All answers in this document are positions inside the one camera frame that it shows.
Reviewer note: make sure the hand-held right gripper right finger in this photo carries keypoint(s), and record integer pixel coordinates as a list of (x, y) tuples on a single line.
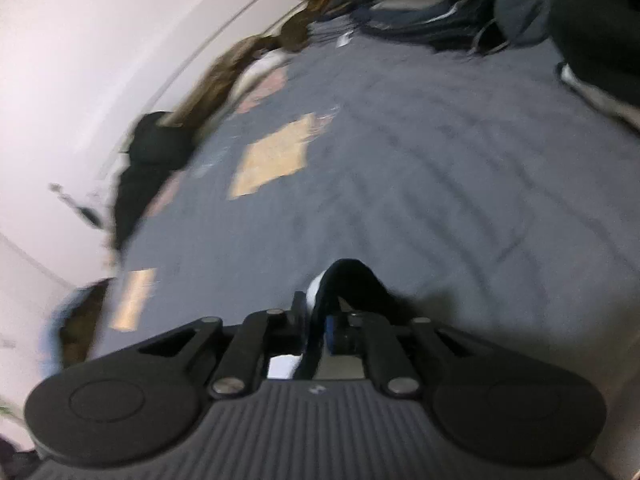
[(330, 335)]

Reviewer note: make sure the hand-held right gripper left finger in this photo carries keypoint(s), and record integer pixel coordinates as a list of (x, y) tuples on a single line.
[(280, 322)]

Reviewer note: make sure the printed white fleece towel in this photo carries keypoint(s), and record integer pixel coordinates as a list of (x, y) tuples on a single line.
[(350, 280)]

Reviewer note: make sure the black jacket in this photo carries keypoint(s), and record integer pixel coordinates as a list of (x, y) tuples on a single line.
[(145, 175)]

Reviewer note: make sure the black hanging brush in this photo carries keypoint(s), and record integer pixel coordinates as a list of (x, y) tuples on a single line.
[(90, 215)]

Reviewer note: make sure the cream folded blanket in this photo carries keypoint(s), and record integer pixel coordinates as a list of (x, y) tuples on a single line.
[(262, 72)]

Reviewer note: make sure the brown folded blanket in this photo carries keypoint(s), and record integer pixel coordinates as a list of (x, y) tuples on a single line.
[(215, 80)]

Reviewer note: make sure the brown tabby cat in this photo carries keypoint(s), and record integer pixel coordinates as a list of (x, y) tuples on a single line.
[(300, 25)]

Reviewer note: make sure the white headboard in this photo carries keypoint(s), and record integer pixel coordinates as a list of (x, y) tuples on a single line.
[(175, 35)]

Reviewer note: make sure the stack of folded dark clothes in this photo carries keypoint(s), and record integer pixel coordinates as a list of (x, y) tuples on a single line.
[(450, 15)]

